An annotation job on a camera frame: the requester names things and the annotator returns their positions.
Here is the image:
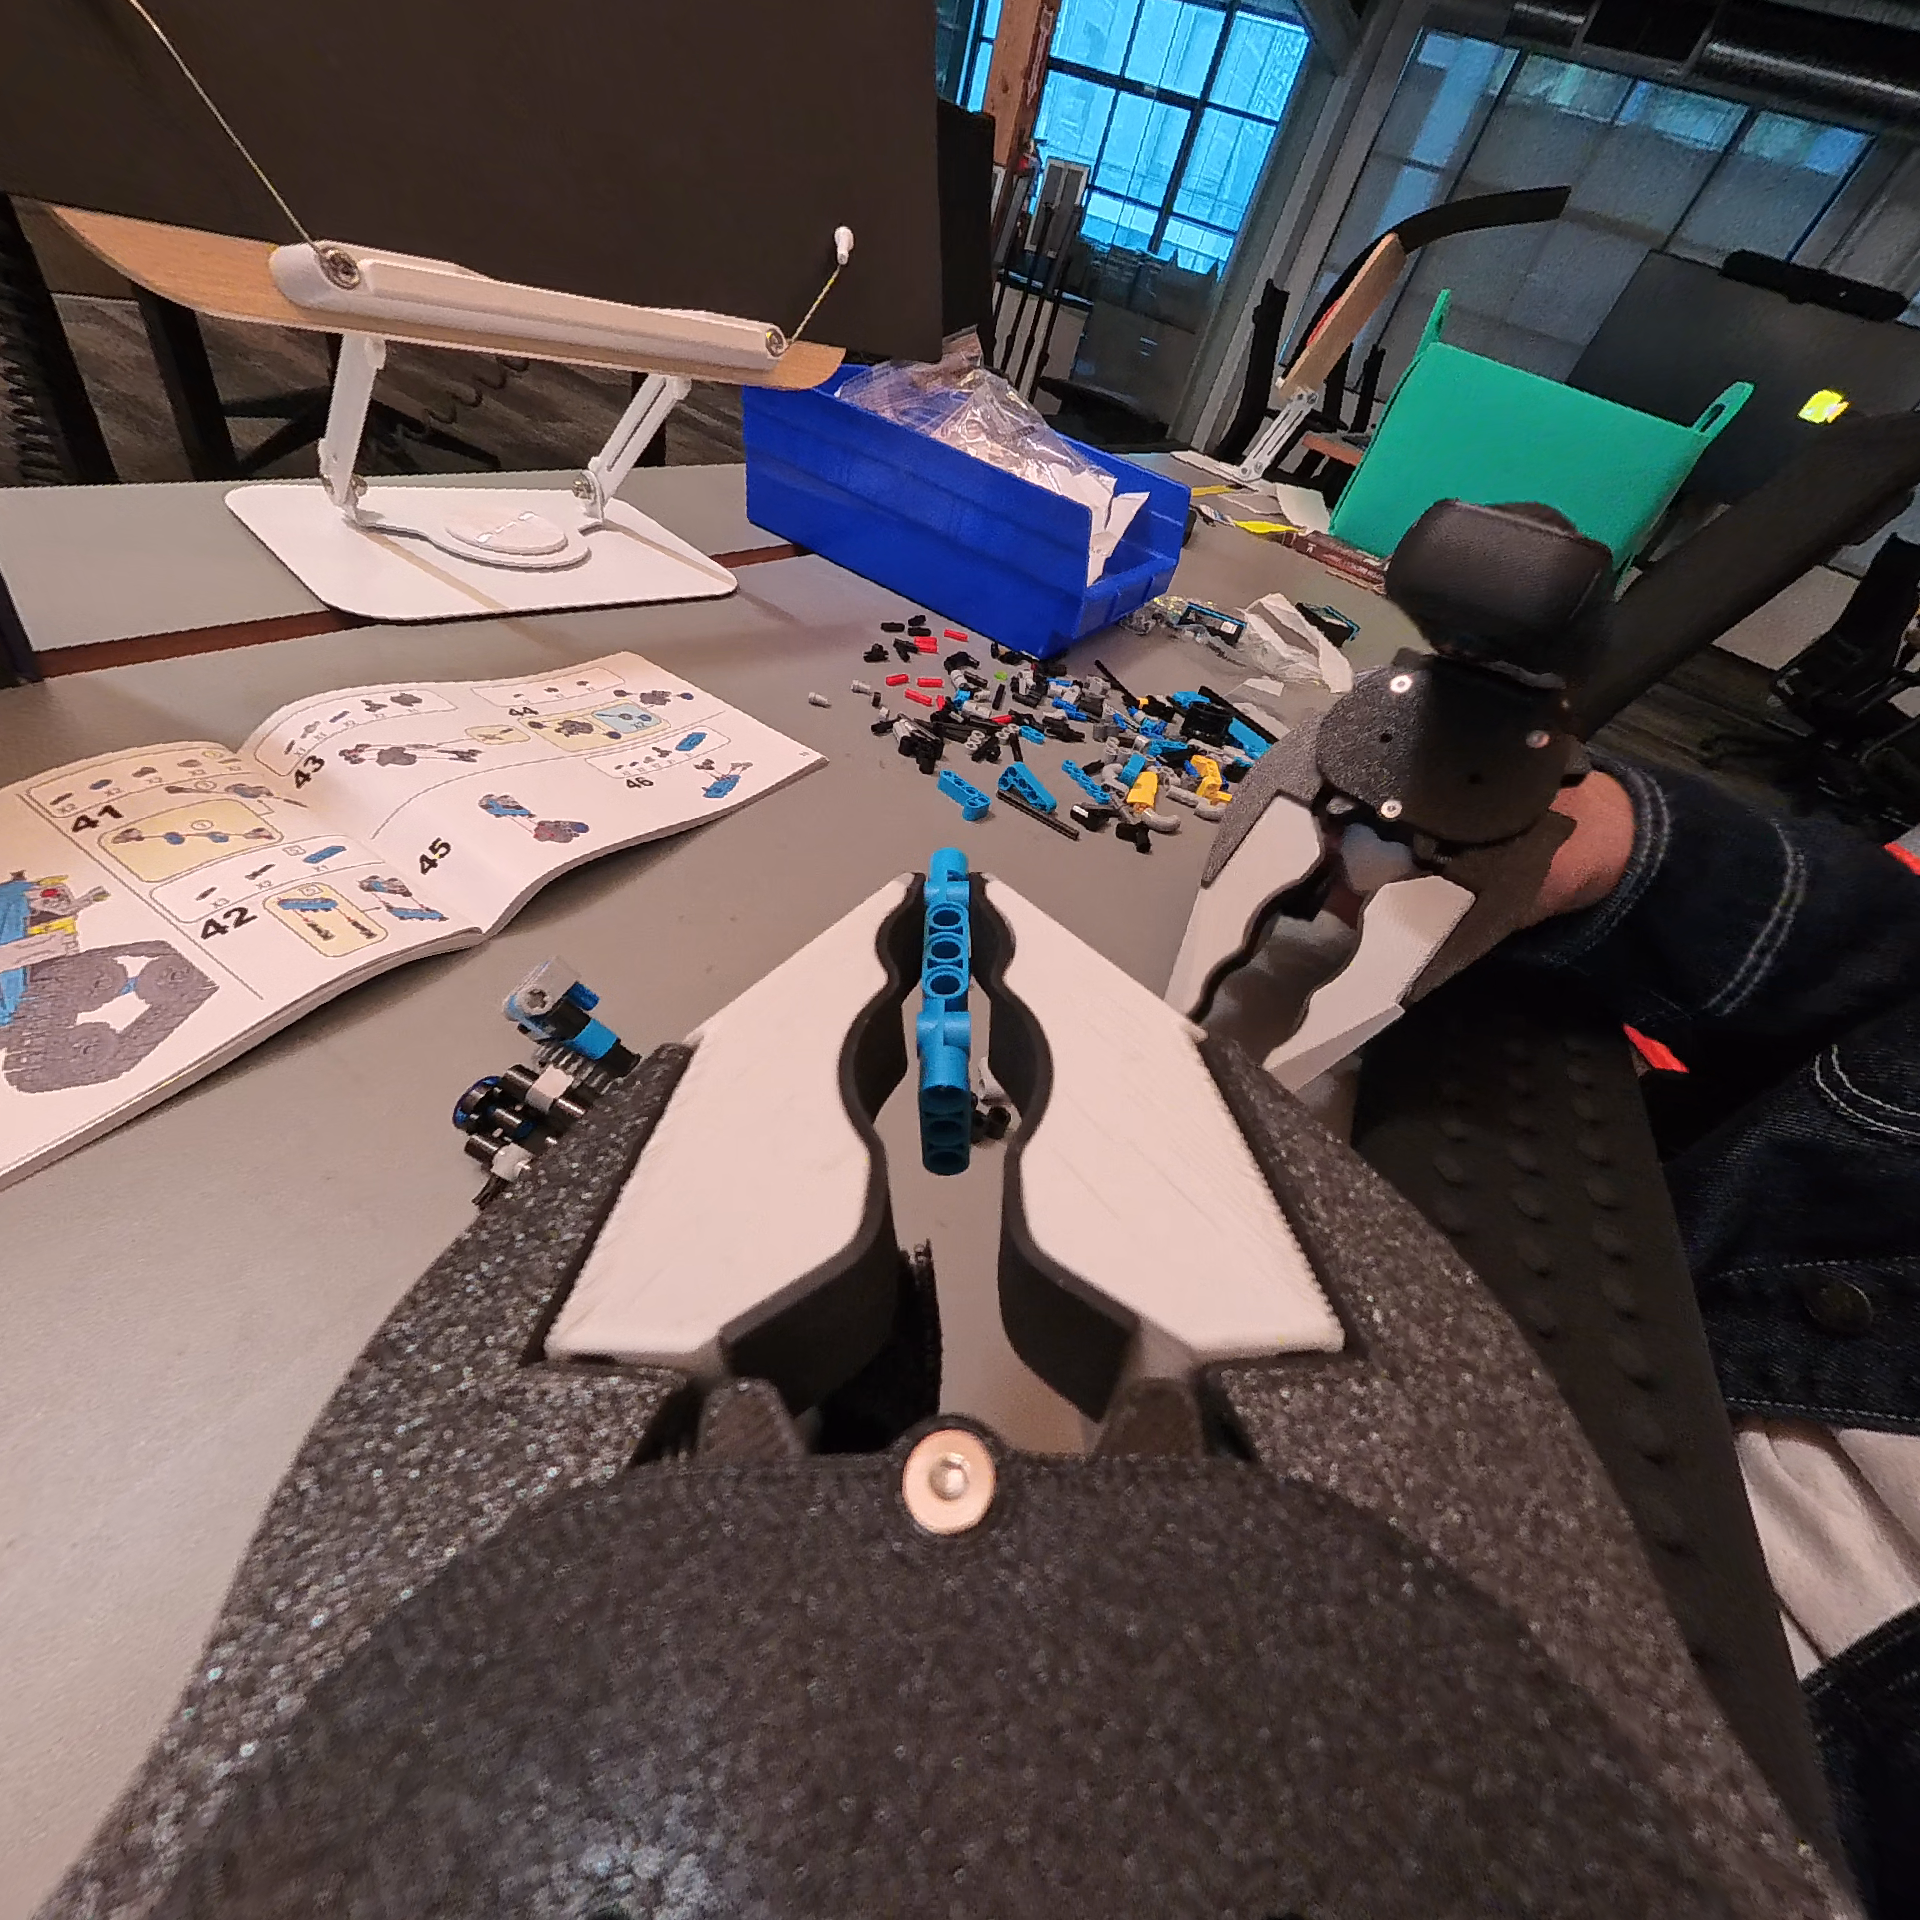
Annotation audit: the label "open instruction booklet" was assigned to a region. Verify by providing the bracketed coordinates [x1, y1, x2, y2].
[0, 649, 829, 1186]

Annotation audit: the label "blue plastic bin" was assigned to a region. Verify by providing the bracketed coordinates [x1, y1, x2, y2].
[741, 358, 1192, 660]

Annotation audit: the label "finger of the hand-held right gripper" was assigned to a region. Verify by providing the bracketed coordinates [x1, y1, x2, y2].
[1167, 788, 1328, 1036]
[1265, 868, 1479, 1090]

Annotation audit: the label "white stand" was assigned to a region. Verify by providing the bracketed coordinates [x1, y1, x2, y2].
[223, 239, 848, 619]

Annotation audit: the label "pile of small brick parts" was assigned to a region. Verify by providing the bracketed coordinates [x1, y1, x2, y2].
[810, 606, 1358, 855]

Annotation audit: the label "black office chair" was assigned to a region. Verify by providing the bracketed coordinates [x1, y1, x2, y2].
[1770, 568, 1920, 819]

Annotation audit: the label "person's right forearm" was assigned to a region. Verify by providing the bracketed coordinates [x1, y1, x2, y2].
[1477, 754, 1920, 1081]

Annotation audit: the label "paned window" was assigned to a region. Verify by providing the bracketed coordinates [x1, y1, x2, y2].
[1036, 0, 1313, 273]

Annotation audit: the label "wood-edged dark board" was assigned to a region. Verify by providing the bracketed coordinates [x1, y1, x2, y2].
[0, 0, 997, 393]

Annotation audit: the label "person's white shirt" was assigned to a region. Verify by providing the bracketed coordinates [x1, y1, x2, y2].
[1738, 1417, 1920, 1681]

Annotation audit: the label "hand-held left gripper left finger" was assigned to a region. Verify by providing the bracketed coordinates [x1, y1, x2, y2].
[546, 874, 924, 1373]

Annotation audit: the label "small curved wooden board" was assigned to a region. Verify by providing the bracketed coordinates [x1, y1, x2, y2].
[1230, 187, 1574, 480]

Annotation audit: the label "blue beam brick assembly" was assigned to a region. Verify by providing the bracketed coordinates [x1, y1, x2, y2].
[500, 960, 638, 1081]

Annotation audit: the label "clear bags in bin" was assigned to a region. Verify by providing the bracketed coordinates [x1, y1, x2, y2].
[832, 358, 1150, 576]

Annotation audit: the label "person's denim clothing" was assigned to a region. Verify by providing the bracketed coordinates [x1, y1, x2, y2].
[1627, 1021, 1920, 1920]

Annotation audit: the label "green plastic box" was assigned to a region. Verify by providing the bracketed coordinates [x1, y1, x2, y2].
[1328, 288, 1757, 563]

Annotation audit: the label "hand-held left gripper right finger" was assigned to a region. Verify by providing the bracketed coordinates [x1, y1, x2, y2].
[975, 874, 1347, 1370]

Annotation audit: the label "black brick assembly blue wheels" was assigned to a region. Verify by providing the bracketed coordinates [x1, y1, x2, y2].
[448, 1055, 595, 1208]

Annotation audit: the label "dark monitor screen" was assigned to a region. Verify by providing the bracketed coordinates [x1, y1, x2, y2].
[1566, 247, 1920, 505]

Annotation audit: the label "blue angled beam brick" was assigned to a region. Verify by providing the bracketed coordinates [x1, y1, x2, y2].
[915, 845, 986, 1176]

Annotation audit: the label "dark dimpled seat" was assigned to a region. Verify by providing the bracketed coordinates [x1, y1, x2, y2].
[1351, 998, 1853, 1889]

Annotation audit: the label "crumpled white wrapper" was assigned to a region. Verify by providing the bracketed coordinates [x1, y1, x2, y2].
[1237, 592, 1358, 693]

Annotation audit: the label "person's right hand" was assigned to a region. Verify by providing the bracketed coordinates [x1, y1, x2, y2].
[1528, 763, 1638, 918]

